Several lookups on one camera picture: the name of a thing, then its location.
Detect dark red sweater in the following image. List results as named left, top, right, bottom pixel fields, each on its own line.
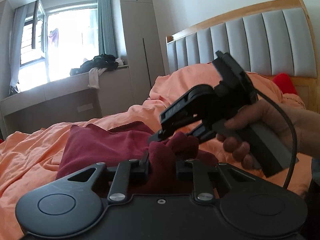
left=56, top=121, right=218, bottom=194

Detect dark clothes pile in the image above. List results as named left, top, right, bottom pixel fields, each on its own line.
left=70, top=54, right=119, bottom=76

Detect person's right hand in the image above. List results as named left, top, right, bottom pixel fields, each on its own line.
left=216, top=99, right=319, bottom=170

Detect tall grey wardrobe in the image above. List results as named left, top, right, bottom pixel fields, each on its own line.
left=120, top=0, right=165, bottom=104

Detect red pillow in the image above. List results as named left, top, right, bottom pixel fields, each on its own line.
left=272, top=73, right=298, bottom=95

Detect white cloth hanging over ledge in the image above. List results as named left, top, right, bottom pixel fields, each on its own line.
left=88, top=67, right=107, bottom=89

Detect orange duvet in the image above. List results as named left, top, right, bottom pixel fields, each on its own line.
left=14, top=59, right=308, bottom=239

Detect grey window seat cabinet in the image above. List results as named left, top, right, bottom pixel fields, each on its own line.
left=1, top=66, right=135, bottom=138

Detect grey padded wooden headboard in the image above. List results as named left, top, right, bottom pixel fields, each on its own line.
left=167, top=0, right=319, bottom=112

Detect right blue curtain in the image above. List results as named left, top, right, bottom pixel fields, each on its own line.
left=97, top=0, right=117, bottom=56

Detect pink garment outside window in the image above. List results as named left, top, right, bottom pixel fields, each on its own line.
left=48, top=28, right=59, bottom=47

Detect open window sash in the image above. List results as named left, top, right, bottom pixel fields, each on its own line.
left=31, top=0, right=42, bottom=49

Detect left light blue curtain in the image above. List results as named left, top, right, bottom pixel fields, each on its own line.
left=9, top=4, right=28, bottom=96

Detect black cable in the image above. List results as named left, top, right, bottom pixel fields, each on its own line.
left=256, top=89, right=298, bottom=189

